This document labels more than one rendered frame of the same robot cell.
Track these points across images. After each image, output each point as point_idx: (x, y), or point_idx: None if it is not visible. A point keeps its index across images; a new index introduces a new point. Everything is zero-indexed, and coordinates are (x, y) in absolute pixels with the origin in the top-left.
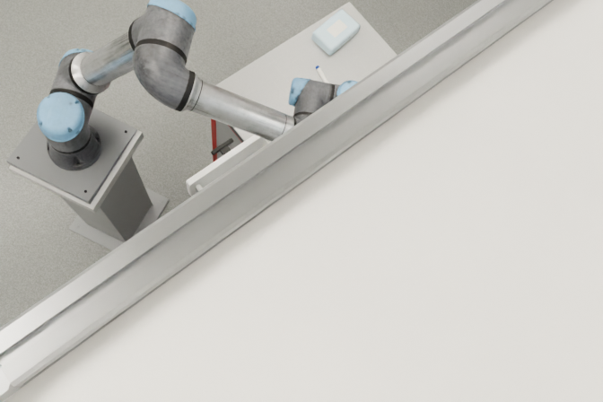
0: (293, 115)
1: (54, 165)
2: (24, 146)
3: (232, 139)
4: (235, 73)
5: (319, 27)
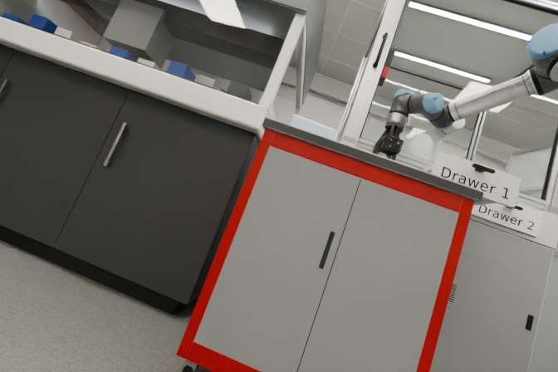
0: (443, 109)
1: None
2: None
3: (472, 163)
4: (438, 175)
5: (329, 127)
